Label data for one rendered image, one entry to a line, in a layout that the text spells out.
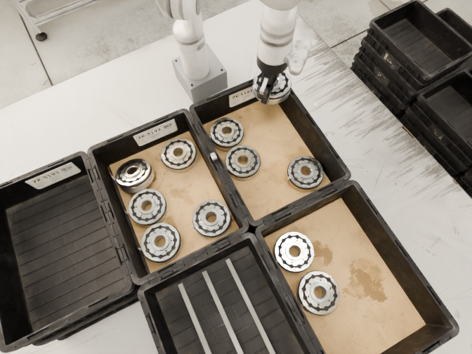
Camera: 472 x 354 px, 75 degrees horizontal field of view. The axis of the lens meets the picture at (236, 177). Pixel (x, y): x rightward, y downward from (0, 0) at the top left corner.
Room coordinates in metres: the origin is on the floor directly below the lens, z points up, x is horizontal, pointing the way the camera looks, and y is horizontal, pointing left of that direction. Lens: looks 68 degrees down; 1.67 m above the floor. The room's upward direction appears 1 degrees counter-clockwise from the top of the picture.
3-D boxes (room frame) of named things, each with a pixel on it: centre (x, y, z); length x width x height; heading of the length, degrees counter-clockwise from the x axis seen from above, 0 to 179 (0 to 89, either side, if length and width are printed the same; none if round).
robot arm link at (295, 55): (0.51, -0.11, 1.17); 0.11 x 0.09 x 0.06; 66
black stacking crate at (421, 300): (0.05, -0.26, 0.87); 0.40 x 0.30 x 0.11; 26
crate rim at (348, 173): (0.41, -0.08, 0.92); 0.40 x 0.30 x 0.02; 26
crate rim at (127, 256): (0.28, 0.19, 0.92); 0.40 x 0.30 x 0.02; 26
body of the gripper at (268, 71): (0.52, -0.09, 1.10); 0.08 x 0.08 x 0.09
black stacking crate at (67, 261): (0.15, 0.46, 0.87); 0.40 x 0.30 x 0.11; 26
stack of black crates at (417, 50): (1.13, -0.88, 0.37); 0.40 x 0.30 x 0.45; 29
